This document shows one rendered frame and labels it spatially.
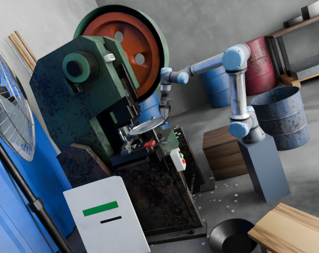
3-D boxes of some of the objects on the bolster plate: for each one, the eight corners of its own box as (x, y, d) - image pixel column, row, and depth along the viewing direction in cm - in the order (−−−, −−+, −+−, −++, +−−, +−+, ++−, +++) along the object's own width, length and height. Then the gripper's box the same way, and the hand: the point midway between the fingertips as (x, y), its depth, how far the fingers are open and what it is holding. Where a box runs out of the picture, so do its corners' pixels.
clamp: (136, 143, 167) (130, 131, 165) (129, 153, 152) (122, 140, 149) (130, 145, 169) (124, 133, 167) (121, 156, 154) (114, 142, 151)
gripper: (173, 89, 163) (172, 117, 170) (160, 89, 165) (160, 116, 172) (171, 92, 155) (170, 121, 162) (158, 91, 157) (157, 120, 164)
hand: (164, 118), depth 164 cm, fingers closed
